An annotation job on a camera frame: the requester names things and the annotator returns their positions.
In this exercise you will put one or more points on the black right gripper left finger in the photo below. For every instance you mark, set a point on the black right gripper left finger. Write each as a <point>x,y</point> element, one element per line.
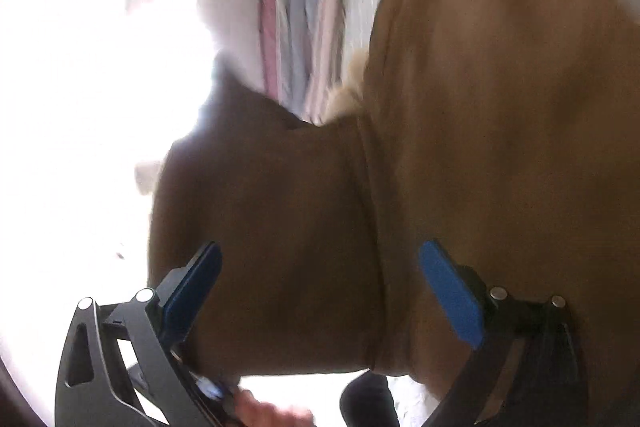
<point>94,387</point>

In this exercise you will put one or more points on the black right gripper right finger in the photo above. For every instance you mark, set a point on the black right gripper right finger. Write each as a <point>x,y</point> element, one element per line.
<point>547,388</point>

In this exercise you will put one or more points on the brown coat with cream collar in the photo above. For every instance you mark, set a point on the brown coat with cream collar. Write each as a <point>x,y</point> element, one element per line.
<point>507,130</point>

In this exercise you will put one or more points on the person's hand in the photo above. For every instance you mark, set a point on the person's hand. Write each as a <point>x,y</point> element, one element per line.
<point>254,413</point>

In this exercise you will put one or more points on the stack of folded quilts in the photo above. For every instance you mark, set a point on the stack of folded quilts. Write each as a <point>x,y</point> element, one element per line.
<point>301,42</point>

